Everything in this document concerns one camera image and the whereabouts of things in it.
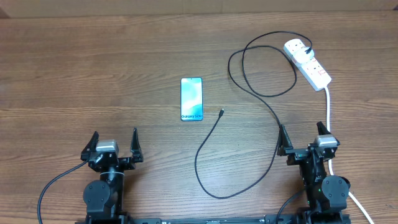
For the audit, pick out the white power strip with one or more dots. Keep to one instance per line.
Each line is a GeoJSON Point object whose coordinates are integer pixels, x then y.
{"type": "Point", "coordinates": [313, 71]}

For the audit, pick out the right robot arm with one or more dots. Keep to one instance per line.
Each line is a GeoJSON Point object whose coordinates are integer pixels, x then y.
{"type": "Point", "coordinates": [326, 194]}

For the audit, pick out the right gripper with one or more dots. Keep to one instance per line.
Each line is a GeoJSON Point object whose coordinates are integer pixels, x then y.
{"type": "Point", "coordinates": [297, 154]}

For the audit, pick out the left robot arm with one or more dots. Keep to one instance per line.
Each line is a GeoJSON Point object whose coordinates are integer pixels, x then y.
{"type": "Point", "coordinates": [104, 197]}

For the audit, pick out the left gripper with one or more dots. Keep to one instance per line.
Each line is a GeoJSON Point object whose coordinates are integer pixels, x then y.
{"type": "Point", "coordinates": [128, 163]}

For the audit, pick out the Samsung Galaxy smartphone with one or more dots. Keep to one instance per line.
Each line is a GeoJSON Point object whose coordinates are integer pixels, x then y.
{"type": "Point", "coordinates": [191, 99]}

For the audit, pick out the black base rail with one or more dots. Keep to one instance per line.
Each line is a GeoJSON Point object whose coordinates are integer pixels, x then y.
{"type": "Point", "coordinates": [267, 219]}

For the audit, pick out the white charger plug adapter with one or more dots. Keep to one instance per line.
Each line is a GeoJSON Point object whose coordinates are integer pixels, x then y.
{"type": "Point", "coordinates": [303, 55]}

